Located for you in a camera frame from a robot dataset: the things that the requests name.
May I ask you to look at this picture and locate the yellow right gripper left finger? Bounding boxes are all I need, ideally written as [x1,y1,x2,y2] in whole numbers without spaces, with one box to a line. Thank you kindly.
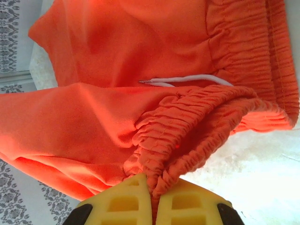
[64,173,153,225]

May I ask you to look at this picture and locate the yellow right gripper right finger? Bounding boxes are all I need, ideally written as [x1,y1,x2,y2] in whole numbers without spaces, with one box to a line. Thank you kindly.
[156,181,242,225]

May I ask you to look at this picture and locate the red-orange shorts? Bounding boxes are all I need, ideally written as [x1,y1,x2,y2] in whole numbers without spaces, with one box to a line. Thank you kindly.
[0,0,300,202]

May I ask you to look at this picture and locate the aluminium frame post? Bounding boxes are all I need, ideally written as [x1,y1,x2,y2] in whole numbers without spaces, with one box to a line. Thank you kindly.
[0,71,32,82]

